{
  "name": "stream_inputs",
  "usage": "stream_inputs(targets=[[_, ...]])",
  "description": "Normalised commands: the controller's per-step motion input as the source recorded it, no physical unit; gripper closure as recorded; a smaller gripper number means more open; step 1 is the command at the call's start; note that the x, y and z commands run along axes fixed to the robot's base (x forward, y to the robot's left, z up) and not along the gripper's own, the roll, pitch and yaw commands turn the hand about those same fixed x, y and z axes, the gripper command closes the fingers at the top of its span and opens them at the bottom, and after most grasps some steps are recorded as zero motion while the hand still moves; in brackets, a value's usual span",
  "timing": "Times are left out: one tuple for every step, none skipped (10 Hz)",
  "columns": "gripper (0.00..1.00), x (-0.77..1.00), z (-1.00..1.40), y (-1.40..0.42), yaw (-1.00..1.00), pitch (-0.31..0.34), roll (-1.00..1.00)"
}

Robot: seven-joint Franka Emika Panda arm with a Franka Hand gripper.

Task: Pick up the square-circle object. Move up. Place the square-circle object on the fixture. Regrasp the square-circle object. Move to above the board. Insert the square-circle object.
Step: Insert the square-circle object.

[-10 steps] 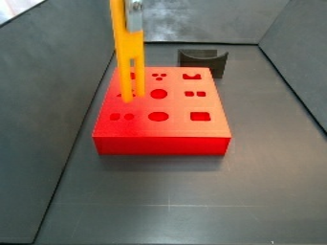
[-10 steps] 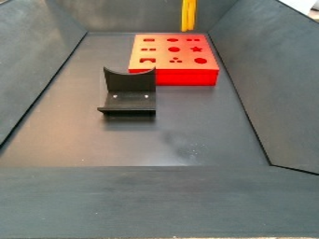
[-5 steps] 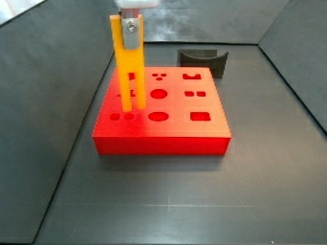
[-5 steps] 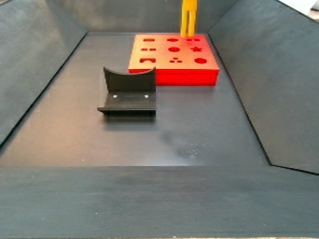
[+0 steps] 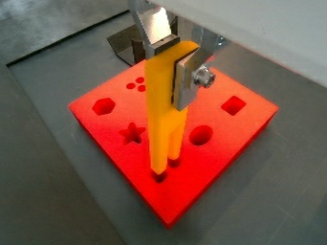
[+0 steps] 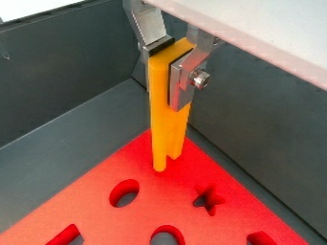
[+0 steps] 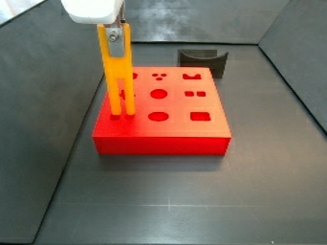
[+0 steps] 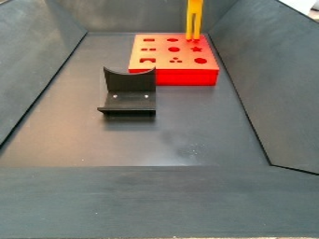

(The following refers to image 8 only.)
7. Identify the yellow square-circle peg object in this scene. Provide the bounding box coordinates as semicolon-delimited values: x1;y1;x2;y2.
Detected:
185;0;203;40

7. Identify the black curved regrasp stand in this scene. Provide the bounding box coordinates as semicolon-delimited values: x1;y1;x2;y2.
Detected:
97;68;156;116

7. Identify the red shape-sorter fixture block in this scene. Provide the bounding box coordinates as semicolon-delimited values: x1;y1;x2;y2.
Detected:
128;34;219;86

